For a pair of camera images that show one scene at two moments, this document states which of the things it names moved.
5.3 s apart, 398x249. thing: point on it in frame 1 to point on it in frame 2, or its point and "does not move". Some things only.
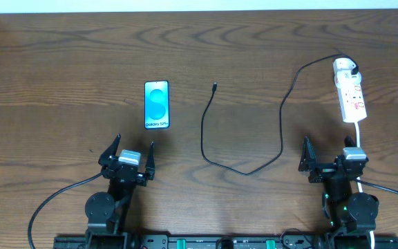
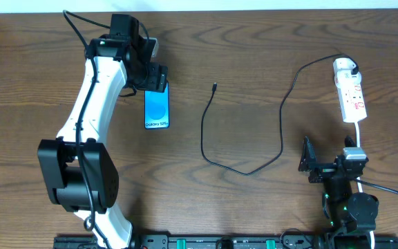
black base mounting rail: [225, 241] does not move
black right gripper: [331, 169] does not move
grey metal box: [130, 157] to [155, 50]
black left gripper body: [124, 171] to [156, 80]
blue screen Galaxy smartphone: [157, 104] does not move
